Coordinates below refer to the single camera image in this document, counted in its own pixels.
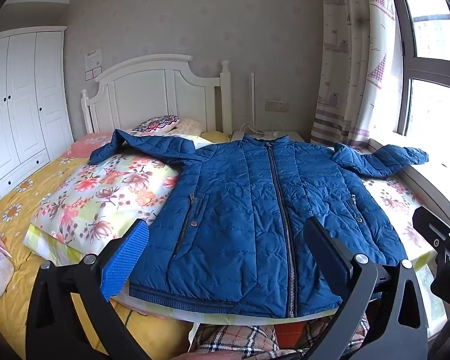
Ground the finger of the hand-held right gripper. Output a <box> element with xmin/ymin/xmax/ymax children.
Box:
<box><xmin>412</xmin><ymin>205</ymin><xmax>450</xmax><ymax>250</ymax></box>

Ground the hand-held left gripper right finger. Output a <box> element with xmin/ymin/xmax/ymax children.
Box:
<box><xmin>303</xmin><ymin>215</ymin><xmax>431</xmax><ymax>360</ymax></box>

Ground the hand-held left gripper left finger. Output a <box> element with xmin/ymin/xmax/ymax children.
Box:
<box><xmin>25</xmin><ymin>217</ymin><xmax>151</xmax><ymax>360</ymax></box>

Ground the blue quilted jacket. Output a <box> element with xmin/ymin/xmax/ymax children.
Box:
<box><xmin>88</xmin><ymin>128</ymin><xmax>430</xmax><ymax>319</ymax></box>

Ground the white window sill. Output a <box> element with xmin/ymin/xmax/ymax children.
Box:
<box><xmin>367</xmin><ymin>137</ymin><xmax>450</xmax><ymax>239</ymax></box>

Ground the floral quilt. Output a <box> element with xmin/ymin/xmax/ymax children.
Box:
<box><xmin>24</xmin><ymin>146</ymin><xmax>441</xmax><ymax>325</ymax></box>

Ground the yellow floral bed sheet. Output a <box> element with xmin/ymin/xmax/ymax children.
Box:
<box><xmin>0</xmin><ymin>155</ymin><xmax>196</xmax><ymax>360</ymax></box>

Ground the plaid cloth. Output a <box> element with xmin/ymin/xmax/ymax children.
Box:
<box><xmin>188</xmin><ymin>317</ymin><xmax>370</xmax><ymax>360</ymax></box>

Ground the pink floral pillow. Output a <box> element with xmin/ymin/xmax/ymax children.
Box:
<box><xmin>59</xmin><ymin>132</ymin><xmax>115</xmax><ymax>159</ymax></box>

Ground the white nightstand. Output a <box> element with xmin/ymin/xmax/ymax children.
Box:
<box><xmin>230</xmin><ymin>130</ymin><xmax>305</xmax><ymax>144</ymax></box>

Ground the patterned cushion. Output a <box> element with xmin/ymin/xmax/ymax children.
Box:
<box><xmin>130</xmin><ymin>115</ymin><xmax>181</xmax><ymax>136</ymax></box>

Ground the cream plush pillow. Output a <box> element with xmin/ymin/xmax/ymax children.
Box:
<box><xmin>178</xmin><ymin>118</ymin><xmax>204</xmax><ymax>136</ymax></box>

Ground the white bed headboard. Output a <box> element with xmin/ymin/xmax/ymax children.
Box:
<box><xmin>80</xmin><ymin>54</ymin><xmax>232</xmax><ymax>136</ymax></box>

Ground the printed curtain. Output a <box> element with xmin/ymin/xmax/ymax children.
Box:
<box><xmin>309</xmin><ymin>0</ymin><xmax>406</xmax><ymax>151</ymax></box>

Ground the window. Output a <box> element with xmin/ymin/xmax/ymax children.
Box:
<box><xmin>389</xmin><ymin>0</ymin><xmax>450</xmax><ymax>144</ymax></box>

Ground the white wardrobe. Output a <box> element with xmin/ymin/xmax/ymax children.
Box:
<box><xmin>0</xmin><ymin>26</ymin><xmax>74</xmax><ymax>211</ymax></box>

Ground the white cable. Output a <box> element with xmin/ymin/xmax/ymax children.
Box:
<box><xmin>239</xmin><ymin>121</ymin><xmax>284</xmax><ymax>136</ymax></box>

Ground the paper notice on wall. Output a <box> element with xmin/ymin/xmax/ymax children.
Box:
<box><xmin>84</xmin><ymin>47</ymin><xmax>103</xmax><ymax>80</ymax></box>

